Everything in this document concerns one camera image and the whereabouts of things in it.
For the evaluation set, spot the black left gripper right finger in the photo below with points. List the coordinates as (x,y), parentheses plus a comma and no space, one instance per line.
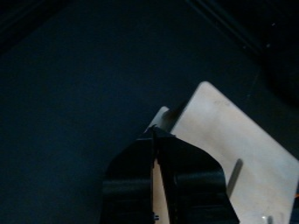
(193,180)

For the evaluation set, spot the white toy drawer cabinet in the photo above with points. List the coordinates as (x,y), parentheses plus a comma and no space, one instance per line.
(233,131)

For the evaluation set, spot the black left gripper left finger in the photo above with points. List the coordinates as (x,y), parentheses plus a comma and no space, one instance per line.
(128,178)

